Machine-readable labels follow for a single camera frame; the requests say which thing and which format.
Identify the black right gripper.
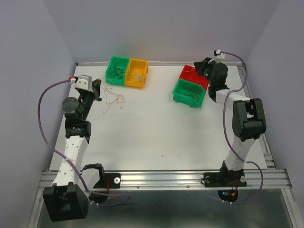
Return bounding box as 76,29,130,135
194,57,217,86

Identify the red plastic bin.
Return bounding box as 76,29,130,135
179,65,209,91

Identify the green plastic bin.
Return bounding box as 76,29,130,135
172,79,206,108
105,56,130,86

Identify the brown thin wire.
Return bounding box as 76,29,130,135
110,63,125,80

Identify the white thin wire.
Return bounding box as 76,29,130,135
129,67,145,84

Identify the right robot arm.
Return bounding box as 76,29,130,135
194,57,266,186

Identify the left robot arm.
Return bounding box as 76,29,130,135
43,75,102,222

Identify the yellow plastic bin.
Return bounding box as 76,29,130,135
124,58,149,88

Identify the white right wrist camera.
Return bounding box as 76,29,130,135
211,49,225,62

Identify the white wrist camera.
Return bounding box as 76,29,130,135
211,49,225,62
69,75,93,92

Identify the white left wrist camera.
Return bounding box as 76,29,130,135
69,75,93,92

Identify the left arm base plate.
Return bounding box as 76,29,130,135
89,172,121,189

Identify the aluminium front rail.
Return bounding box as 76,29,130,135
38,170,292,191

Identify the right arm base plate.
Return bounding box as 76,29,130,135
202,172,247,188

